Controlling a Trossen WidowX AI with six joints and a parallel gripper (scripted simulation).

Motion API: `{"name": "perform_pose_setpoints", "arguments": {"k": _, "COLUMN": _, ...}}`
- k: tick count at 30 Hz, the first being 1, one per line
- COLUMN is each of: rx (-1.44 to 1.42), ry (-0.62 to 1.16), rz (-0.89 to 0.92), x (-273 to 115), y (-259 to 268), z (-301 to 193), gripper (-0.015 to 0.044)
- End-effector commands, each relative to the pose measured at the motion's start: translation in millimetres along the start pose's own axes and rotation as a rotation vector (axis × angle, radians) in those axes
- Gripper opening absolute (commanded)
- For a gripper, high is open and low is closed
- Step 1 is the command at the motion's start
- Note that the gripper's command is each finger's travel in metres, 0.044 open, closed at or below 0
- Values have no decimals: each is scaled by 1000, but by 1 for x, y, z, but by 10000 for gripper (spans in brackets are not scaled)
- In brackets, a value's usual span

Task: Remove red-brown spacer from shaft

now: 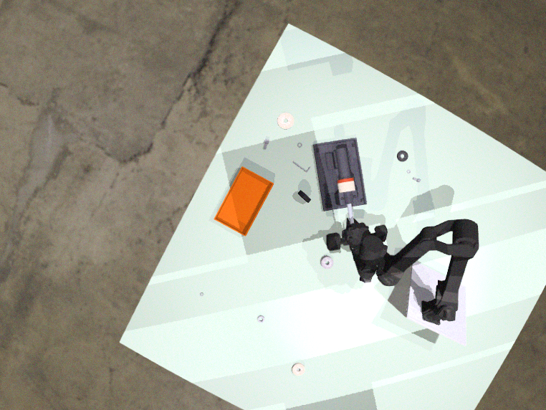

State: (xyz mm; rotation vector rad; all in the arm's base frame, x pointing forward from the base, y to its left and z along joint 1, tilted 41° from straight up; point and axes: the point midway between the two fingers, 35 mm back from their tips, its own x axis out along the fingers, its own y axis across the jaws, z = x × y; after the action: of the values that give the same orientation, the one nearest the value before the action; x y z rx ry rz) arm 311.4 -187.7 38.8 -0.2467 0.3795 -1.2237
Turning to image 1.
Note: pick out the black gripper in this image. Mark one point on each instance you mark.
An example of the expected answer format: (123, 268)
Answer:
(334, 241)

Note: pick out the orange rectangular tray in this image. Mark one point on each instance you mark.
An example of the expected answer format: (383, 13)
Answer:
(243, 201)

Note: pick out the black rubber ring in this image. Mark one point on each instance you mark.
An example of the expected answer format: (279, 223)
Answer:
(304, 196)

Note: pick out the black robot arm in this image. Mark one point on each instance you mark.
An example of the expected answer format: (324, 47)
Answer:
(373, 257)

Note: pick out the grey metal shaft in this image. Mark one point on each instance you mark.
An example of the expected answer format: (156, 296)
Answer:
(350, 213)

